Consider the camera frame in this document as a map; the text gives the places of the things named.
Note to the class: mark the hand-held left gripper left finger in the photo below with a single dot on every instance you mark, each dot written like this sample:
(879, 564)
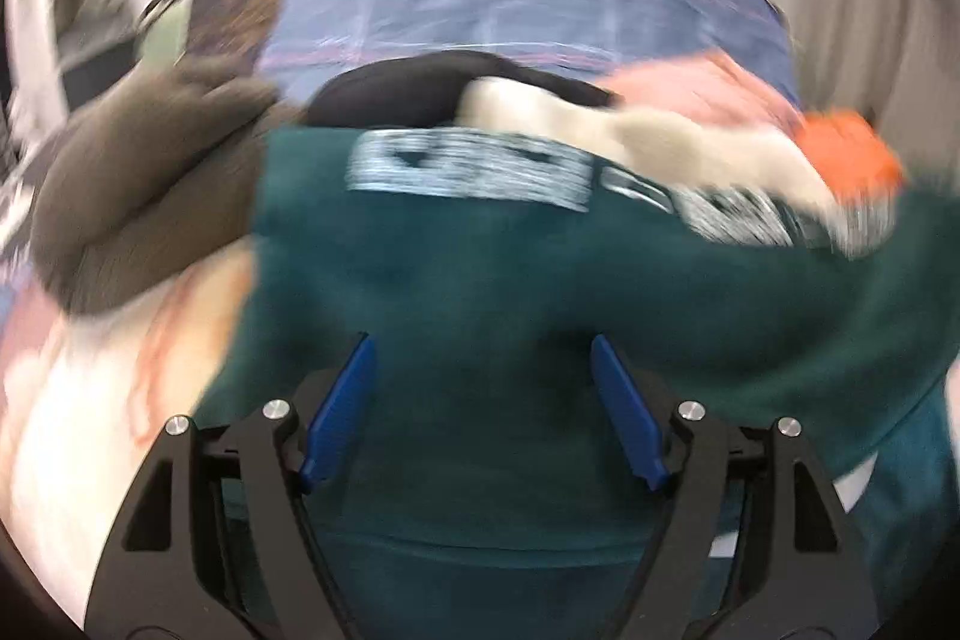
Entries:
(343, 411)

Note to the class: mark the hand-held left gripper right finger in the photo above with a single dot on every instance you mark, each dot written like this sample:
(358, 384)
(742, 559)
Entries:
(626, 411)

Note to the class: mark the dark green sweatshirt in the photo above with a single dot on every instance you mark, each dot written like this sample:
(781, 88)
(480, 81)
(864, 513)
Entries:
(480, 280)

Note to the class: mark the pink printed blanket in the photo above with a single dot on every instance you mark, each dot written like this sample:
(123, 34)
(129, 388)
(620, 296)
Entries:
(97, 400)

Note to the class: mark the cream fleece garment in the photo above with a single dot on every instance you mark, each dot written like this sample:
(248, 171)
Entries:
(675, 149)

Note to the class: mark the brown garment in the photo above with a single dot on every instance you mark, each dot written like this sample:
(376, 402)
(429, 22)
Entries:
(142, 190)

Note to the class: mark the black garment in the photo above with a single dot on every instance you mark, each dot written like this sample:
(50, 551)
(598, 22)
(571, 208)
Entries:
(397, 93)

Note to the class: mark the pink garment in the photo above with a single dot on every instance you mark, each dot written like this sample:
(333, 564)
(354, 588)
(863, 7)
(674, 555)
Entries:
(697, 89)

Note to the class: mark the orange puffer jacket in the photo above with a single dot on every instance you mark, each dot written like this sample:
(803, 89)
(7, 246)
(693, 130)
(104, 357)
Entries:
(851, 156)

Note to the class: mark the green pillow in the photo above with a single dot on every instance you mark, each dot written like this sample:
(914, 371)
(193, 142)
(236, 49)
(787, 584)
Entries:
(165, 40)

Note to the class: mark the dark brown cloth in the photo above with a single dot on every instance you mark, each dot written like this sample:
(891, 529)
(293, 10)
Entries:
(240, 6)

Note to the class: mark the blue plaid quilt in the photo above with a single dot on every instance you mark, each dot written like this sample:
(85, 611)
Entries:
(487, 3)

